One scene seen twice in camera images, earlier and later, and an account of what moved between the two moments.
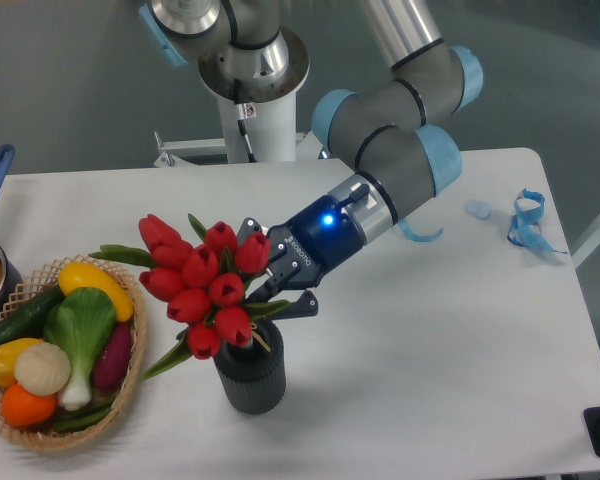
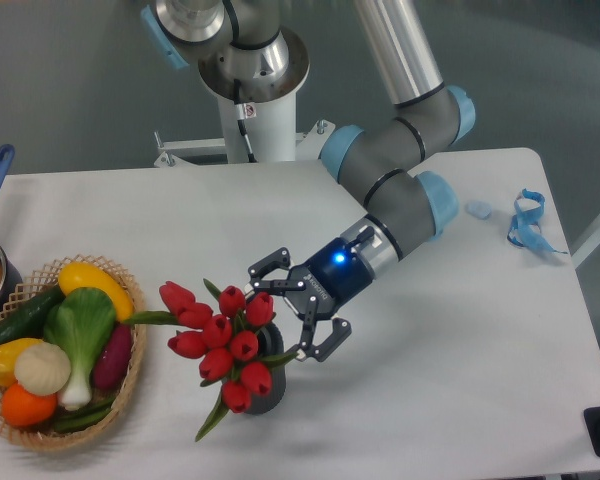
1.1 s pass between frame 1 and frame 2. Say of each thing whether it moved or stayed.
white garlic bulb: stayed
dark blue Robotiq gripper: moved
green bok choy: stayed
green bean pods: stayed
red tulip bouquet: moved
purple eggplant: stayed
